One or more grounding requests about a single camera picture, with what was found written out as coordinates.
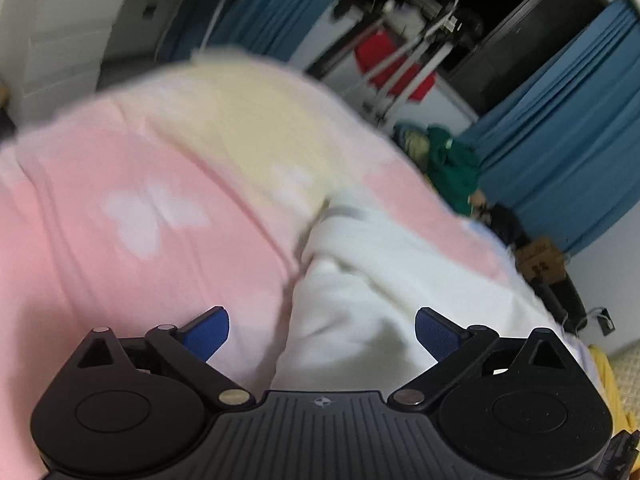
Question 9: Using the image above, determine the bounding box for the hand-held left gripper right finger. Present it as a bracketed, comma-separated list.
[389, 306, 571, 407]

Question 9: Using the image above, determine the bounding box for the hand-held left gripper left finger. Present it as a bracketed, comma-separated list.
[75, 306, 256, 408]

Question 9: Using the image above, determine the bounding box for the white blanket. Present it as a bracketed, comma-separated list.
[272, 192, 589, 397]

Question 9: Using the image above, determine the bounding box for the cardboard box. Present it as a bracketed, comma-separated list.
[514, 238, 569, 287]

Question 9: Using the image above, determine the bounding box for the black garment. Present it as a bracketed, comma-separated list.
[479, 202, 532, 252]

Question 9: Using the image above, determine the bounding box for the beige cloth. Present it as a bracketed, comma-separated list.
[469, 192, 494, 222]

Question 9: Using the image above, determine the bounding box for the green garment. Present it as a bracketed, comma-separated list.
[424, 125, 482, 217]

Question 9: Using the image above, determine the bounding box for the yellow cloth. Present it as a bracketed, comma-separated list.
[589, 344, 640, 434]

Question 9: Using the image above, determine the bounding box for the yellowish cloth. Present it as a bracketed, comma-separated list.
[402, 130, 434, 162]

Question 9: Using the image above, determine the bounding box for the blue curtain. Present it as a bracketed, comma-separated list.
[170, 0, 372, 79]
[456, 0, 640, 257]

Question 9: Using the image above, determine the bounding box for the silver garment steamer stand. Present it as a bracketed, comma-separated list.
[344, 0, 462, 127]

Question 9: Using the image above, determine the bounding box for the red garment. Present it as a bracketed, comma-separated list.
[354, 29, 439, 102]

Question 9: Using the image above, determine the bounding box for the dark window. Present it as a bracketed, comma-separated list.
[330, 0, 609, 117]

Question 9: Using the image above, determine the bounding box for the wall charger with white cable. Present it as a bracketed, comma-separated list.
[584, 307, 618, 338]

